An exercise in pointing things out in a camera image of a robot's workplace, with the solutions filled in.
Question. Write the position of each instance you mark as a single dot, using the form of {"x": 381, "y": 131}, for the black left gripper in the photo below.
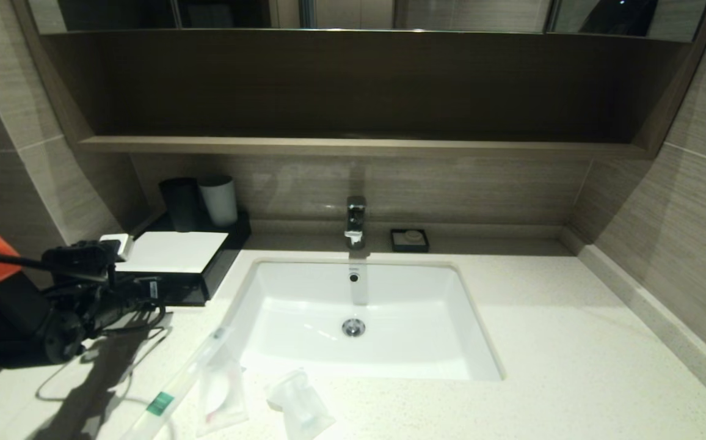
{"x": 121, "y": 302}

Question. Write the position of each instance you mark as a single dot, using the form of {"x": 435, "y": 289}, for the black pull-out drawer tray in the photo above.
{"x": 188, "y": 292}

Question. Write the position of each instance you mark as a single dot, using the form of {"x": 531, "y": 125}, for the toothbrush packet green label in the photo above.
{"x": 160, "y": 403}

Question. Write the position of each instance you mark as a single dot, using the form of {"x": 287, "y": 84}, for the black cup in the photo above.
{"x": 179, "y": 205}

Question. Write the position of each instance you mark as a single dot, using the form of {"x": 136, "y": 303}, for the clear sachet cotton pads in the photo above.
{"x": 221, "y": 391}

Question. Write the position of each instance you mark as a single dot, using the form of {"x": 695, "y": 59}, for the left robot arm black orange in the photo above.
{"x": 5, "y": 318}

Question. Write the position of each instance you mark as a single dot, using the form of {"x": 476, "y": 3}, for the black drawer box white top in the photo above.
{"x": 176, "y": 250}

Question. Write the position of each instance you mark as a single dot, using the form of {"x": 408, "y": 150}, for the grey white cup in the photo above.
{"x": 220, "y": 205}

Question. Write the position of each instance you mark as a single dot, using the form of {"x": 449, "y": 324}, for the crumpled clear plastic sachet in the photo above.
{"x": 301, "y": 406}

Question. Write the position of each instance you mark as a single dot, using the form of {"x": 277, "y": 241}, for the chrome sink drain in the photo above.
{"x": 353, "y": 327}

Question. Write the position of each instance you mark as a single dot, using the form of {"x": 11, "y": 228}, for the chrome faucet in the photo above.
{"x": 356, "y": 220}

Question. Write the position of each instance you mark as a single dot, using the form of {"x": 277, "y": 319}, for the white sink basin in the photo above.
{"x": 389, "y": 330}

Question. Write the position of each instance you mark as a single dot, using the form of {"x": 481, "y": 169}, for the black soap dish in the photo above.
{"x": 397, "y": 247}

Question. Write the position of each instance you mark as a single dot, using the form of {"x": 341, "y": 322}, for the beige soap bar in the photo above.
{"x": 413, "y": 235}

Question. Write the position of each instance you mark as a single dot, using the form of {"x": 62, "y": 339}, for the mirror cabinet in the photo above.
{"x": 469, "y": 13}

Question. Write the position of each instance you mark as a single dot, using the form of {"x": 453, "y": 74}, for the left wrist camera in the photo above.
{"x": 78, "y": 256}

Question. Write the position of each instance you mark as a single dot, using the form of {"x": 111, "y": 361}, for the brown wooden wall shelf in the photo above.
{"x": 359, "y": 145}

